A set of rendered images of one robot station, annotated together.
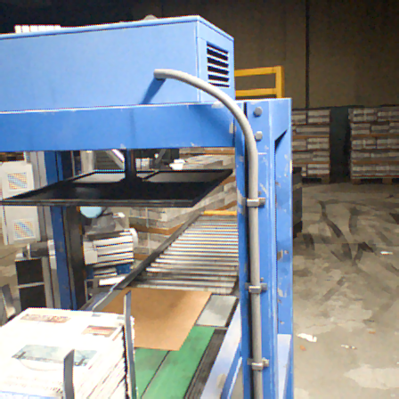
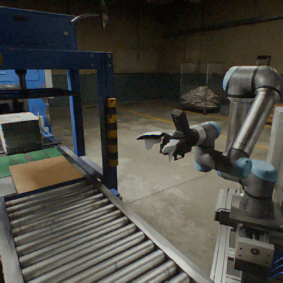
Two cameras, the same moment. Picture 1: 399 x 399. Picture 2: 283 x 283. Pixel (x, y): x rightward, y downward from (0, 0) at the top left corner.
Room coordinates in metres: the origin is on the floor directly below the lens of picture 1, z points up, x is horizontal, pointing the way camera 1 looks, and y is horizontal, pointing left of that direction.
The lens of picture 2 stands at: (3.03, -0.48, 1.45)
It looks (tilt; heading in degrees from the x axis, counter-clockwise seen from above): 17 degrees down; 129
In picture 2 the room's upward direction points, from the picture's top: straight up
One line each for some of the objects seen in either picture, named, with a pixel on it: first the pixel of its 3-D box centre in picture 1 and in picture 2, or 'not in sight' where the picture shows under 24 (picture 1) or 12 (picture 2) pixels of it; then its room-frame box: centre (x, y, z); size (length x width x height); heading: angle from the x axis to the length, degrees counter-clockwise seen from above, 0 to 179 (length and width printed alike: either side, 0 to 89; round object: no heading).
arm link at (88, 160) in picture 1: (89, 171); (237, 127); (2.69, 0.61, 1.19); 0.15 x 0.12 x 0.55; 171
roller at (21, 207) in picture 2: (184, 284); (54, 199); (1.94, 0.07, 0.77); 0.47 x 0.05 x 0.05; 75
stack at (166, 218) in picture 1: (191, 236); not in sight; (3.92, 0.06, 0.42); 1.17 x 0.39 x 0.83; 146
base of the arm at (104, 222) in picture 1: (102, 219); (257, 200); (2.82, 0.59, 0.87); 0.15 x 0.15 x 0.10
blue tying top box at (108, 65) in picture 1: (123, 72); (15, 35); (1.46, 0.20, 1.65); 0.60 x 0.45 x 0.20; 75
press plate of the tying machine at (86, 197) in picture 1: (132, 186); (24, 93); (1.46, 0.20, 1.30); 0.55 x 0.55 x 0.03; 75
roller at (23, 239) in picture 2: (199, 264); (69, 223); (2.19, 0.00, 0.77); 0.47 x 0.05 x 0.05; 75
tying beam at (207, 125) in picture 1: (126, 122); (19, 60); (1.46, 0.20, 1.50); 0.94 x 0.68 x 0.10; 75
